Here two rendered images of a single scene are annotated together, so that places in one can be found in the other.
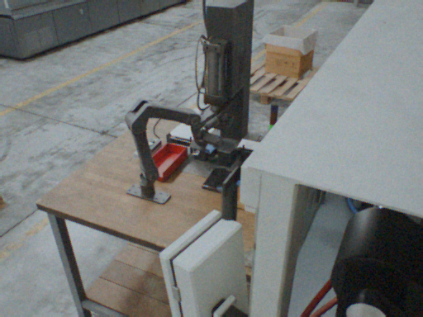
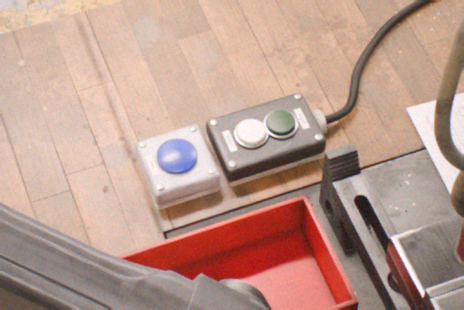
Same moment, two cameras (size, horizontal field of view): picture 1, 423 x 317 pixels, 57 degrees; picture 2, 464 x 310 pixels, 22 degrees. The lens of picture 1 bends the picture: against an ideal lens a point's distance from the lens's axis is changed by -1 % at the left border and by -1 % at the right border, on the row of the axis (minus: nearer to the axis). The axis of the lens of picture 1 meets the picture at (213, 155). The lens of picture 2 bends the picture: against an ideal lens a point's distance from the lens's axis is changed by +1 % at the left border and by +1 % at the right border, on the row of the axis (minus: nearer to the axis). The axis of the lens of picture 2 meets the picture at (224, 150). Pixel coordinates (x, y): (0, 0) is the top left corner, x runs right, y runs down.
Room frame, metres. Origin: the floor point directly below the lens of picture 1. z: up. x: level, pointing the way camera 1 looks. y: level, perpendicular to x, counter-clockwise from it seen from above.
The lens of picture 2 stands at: (1.31, -0.12, 1.91)
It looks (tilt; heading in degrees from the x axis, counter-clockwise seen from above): 56 degrees down; 45
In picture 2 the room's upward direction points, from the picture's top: straight up
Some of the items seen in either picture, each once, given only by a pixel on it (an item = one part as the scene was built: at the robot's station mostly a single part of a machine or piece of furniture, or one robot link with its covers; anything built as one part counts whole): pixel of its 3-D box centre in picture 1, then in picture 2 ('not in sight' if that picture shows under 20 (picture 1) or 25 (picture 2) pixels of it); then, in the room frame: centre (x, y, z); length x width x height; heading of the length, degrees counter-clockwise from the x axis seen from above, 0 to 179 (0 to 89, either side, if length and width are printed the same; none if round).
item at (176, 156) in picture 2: not in sight; (177, 159); (1.73, 0.37, 0.93); 0.04 x 0.04 x 0.02
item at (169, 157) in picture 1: (165, 161); (204, 304); (1.64, 0.24, 0.93); 0.25 x 0.12 x 0.06; 156
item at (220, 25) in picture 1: (226, 49); not in sight; (1.82, -0.06, 1.44); 0.17 x 0.13 x 0.42; 156
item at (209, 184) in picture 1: (225, 182); not in sight; (1.49, -0.06, 0.91); 0.17 x 0.16 x 0.02; 66
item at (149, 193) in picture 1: (147, 187); not in sight; (1.40, 0.30, 0.94); 0.20 x 0.07 x 0.08; 66
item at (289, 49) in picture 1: (291, 50); not in sight; (5.10, -1.04, 0.40); 0.67 x 0.60 x 0.50; 148
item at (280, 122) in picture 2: not in sight; (280, 126); (1.83, 0.33, 0.93); 0.03 x 0.03 x 0.02
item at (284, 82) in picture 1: (282, 81); not in sight; (4.82, -0.92, 0.07); 1.20 x 1.00 x 0.14; 150
